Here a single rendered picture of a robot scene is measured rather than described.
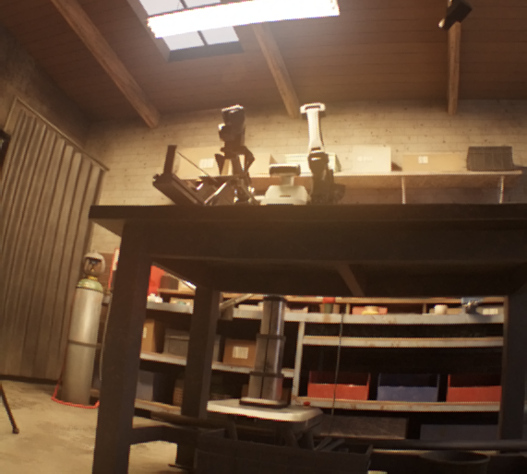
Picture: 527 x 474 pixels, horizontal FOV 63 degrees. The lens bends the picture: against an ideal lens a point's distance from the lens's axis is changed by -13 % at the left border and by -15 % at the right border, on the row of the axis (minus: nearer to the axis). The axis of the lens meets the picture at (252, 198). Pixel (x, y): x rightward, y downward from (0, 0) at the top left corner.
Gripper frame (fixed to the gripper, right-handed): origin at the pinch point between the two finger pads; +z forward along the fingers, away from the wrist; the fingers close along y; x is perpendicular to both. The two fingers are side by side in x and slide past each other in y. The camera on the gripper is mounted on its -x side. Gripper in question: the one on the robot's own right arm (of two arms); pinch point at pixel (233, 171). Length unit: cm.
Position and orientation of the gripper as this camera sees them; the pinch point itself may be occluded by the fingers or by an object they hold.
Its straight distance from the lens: 183.9
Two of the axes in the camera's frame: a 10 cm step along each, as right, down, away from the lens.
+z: -1.0, 9.4, -3.1
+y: 9.4, -0.2, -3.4
